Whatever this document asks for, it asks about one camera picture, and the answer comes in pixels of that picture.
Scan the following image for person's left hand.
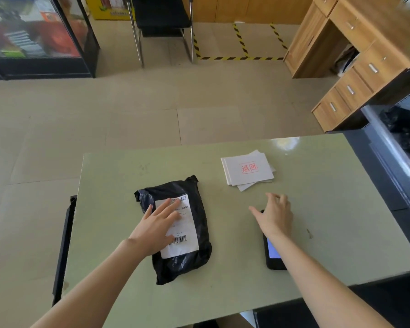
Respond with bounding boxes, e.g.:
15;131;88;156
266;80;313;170
128;198;182;259

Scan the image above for person's right hand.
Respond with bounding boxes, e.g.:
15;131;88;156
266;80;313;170
248;192;294;240

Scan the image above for black labelled mailer parcel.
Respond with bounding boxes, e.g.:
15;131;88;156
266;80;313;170
134;175;213;286

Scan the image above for person's left forearm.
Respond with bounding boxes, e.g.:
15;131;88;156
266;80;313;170
30;238;148;328

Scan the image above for person's right forearm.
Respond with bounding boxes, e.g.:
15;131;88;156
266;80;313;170
266;232;394;328

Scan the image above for stack of white stamped cards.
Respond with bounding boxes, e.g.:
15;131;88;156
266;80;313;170
221;149;276;192

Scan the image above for black smartphone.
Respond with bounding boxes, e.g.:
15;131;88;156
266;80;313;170
261;210;288;271

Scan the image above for black plastic bag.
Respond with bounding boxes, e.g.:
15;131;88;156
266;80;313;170
379;105;410;158

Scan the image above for dark bag under desk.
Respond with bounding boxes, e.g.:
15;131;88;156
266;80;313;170
333;46;360;77

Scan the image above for black metal-framed chair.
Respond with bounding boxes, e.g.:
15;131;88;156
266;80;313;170
124;0;195;68

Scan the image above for wooden desk with drawers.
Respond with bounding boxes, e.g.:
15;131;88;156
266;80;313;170
283;0;410;133

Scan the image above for yellow box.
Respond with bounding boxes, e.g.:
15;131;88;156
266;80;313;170
85;0;136;21

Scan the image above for glass display cabinet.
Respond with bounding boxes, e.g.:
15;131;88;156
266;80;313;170
0;0;101;81

